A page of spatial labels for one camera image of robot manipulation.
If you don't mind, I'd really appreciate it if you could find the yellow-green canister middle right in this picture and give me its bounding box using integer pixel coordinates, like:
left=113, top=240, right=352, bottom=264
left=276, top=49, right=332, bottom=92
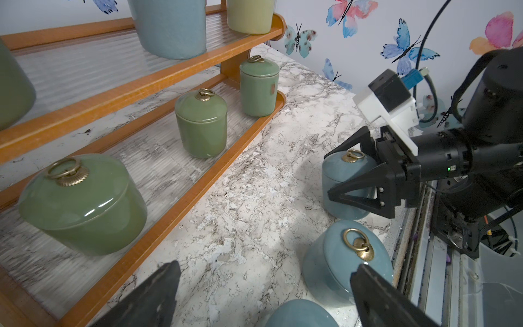
left=226, top=0, right=275, bottom=35

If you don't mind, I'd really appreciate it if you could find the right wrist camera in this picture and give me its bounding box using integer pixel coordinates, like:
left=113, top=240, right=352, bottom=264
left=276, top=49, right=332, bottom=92
left=353, top=68, right=428, bottom=156

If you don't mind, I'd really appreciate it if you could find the blue canister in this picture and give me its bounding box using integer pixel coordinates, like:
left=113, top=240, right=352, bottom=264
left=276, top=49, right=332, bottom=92
left=321, top=149, right=379, bottom=221
left=128, top=0, right=206, bottom=59
left=302, top=220, right=394, bottom=308
left=265, top=299, right=339, bottom=327

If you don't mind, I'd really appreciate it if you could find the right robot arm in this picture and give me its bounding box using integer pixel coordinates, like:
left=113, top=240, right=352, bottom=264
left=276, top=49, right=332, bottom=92
left=322, top=49, right=522, bottom=259

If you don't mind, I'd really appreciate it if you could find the wooden three-tier shelf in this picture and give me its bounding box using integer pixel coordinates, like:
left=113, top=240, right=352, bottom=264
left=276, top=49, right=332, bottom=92
left=1, top=3, right=286, bottom=326

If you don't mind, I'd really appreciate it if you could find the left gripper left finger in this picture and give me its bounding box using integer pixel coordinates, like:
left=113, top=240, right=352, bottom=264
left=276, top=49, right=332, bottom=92
left=93, top=260, right=181, bottom=326

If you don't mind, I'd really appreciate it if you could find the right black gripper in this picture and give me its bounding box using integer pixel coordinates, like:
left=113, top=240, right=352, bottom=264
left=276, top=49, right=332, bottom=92
left=324, top=126, right=421, bottom=219

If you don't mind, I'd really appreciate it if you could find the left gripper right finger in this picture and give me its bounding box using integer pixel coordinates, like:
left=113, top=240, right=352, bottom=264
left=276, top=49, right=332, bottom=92
left=350, top=264, right=438, bottom=327

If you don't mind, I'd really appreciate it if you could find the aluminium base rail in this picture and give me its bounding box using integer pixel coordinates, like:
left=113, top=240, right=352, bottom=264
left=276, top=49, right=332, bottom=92
left=398, top=179, right=523, bottom=327

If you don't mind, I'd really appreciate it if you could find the green canister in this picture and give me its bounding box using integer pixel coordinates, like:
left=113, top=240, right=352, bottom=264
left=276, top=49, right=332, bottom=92
left=0, top=41, right=36, bottom=130
left=175, top=88, right=227, bottom=159
left=18, top=154, right=147, bottom=256
left=240, top=55, right=280, bottom=117

